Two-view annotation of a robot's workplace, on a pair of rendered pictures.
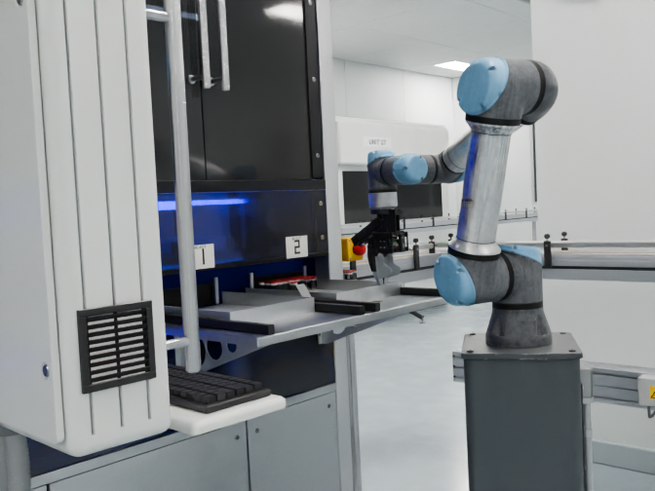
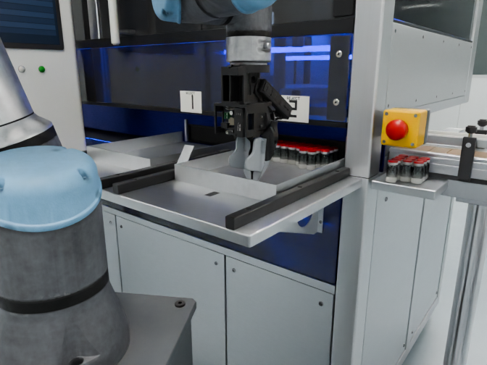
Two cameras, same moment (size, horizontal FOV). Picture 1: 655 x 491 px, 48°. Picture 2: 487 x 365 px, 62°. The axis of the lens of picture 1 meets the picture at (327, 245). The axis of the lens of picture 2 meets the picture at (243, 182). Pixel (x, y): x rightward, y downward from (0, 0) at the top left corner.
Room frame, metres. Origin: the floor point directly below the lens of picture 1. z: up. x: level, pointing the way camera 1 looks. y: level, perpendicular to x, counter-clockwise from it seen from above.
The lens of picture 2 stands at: (1.90, -0.86, 1.11)
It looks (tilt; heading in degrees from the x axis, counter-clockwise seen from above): 16 degrees down; 86
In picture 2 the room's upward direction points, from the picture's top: straight up
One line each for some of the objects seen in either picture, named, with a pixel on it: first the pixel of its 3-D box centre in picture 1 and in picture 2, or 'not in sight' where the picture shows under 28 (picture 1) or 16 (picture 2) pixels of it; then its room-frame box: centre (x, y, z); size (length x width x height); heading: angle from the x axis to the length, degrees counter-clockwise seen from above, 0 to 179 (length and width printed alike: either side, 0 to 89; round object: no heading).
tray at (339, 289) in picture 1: (322, 290); (270, 166); (2.03, 0.02, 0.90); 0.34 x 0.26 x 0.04; 47
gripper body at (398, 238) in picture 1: (386, 231); (246, 101); (1.96, -0.16, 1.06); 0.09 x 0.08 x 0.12; 47
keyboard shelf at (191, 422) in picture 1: (148, 401); not in sight; (1.33, 0.34, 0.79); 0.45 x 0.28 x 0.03; 46
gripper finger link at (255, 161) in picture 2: (391, 271); (254, 162); (1.97, -0.17, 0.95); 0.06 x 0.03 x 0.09; 47
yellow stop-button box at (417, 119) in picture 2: (347, 248); (404, 127); (2.29, -0.06, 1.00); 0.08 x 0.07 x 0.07; 47
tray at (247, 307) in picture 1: (226, 307); (169, 148); (1.78, 0.25, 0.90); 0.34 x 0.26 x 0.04; 47
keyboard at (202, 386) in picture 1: (172, 382); not in sight; (1.36, 0.30, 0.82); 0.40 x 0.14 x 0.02; 46
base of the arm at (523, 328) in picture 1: (518, 321); (58, 311); (1.72, -0.44, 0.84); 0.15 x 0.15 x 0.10
